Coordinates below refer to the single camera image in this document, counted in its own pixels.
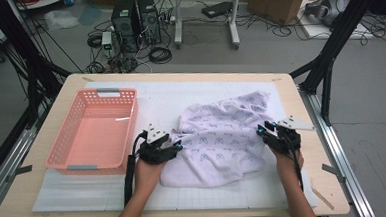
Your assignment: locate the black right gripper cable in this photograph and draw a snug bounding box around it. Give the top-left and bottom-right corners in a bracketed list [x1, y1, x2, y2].
[283, 131, 304, 193]

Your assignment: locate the black metal frame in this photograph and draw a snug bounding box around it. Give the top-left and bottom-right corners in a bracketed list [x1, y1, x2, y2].
[284, 0, 386, 129]
[0, 0, 75, 130]

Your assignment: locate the lilac printed towel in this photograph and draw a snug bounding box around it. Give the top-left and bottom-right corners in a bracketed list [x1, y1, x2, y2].
[155, 89, 276, 191]

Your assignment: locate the aluminium rail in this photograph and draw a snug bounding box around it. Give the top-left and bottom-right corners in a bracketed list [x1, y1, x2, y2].
[0, 105, 54, 217]
[298, 82, 378, 217]

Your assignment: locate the flat black device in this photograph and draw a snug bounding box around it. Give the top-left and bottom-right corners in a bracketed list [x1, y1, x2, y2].
[200, 0, 234, 20]

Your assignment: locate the white floor board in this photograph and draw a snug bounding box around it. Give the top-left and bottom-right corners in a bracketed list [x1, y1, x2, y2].
[296, 0, 376, 44]

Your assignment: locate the pink plastic basket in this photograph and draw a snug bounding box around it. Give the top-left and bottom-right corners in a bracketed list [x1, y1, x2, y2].
[40, 85, 142, 179]

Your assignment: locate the person's left hand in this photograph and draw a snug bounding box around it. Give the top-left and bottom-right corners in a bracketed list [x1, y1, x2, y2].
[133, 157, 169, 194]

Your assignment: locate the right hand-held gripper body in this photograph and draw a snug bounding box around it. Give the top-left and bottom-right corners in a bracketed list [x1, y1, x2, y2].
[261, 114, 318, 159]

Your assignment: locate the tangle of black cables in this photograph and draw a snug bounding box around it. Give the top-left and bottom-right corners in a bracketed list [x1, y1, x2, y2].
[235, 2, 386, 54]

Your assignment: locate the large cardboard box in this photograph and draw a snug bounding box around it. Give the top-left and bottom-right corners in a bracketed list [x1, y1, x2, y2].
[246, 0, 311, 29]

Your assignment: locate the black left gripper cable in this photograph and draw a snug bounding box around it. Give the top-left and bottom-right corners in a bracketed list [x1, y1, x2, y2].
[120, 130, 152, 207]

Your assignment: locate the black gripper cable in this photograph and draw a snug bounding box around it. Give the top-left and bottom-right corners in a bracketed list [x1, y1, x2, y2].
[120, 130, 152, 207]
[283, 131, 304, 193]

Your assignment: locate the person's right hand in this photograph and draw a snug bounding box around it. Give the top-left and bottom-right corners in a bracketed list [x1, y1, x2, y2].
[270, 146, 306, 182]

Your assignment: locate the white power adapter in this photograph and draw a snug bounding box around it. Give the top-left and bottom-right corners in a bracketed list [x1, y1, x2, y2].
[100, 31, 114, 57]

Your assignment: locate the white foam grid mat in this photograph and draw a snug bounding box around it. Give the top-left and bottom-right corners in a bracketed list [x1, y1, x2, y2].
[25, 69, 319, 217]

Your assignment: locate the grey headset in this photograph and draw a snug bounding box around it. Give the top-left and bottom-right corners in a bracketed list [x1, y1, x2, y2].
[303, 0, 353, 29]

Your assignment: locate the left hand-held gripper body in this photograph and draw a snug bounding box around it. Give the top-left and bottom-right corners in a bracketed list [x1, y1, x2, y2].
[135, 121, 180, 166]

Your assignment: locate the wooden stick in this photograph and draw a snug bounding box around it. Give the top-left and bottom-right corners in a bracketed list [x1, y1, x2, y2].
[311, 185, 335, 211]

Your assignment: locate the blue-grey sheet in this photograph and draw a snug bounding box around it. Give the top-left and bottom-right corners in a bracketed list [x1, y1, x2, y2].
[76, 4, 105, 27]

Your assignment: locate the black computer tower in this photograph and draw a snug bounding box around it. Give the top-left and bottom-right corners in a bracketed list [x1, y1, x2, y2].
[109, 0, 142, 56]
[136, 0, 163, 45]

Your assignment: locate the clear plastic bag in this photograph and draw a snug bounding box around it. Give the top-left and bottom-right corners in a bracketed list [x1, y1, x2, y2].
[44, 7, 81, 32]

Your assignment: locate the round white table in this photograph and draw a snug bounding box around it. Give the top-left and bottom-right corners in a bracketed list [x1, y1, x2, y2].
[14, 0, 71, 12]

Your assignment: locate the white metal stand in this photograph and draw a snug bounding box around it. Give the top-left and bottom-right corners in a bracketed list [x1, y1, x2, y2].
[171, 0, 246, 53]

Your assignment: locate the coiled black cable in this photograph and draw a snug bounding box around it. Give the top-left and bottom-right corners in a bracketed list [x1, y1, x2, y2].
[148, 46, 174, 66]

